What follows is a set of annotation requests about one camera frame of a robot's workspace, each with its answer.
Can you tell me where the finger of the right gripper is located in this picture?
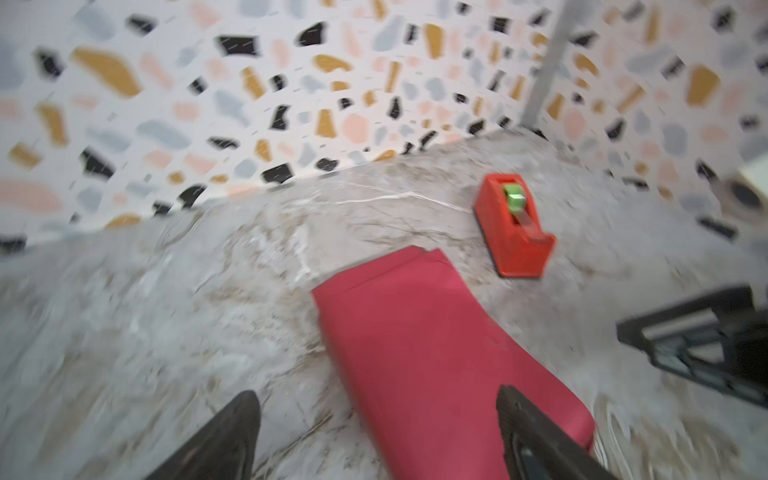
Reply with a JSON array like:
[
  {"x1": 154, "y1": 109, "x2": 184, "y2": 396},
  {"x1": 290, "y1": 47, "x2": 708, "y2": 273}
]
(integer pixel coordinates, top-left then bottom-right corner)
[{"x1": 616, "y1": 284, "x2": 767, "y2": 408}]

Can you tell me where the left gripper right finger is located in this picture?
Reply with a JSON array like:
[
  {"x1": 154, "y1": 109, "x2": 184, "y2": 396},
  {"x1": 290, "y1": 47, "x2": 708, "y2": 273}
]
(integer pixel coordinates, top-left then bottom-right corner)
[{"x1": 496, "y1": 385, "x2": 614, "y2": 480}]

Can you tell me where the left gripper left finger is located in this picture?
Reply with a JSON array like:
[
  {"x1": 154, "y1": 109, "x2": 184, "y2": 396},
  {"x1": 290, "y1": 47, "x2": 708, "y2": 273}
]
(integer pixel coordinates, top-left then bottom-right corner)
[{"x1": 146, "y1": 390, "x2": 261, "y2": 480}]

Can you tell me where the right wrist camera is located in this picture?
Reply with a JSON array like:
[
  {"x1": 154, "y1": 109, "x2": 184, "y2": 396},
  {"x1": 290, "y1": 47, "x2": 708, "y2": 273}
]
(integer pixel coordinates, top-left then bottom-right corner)
[{"x1": 712, "y1": 154, "x2": 767, "y2": 226}]

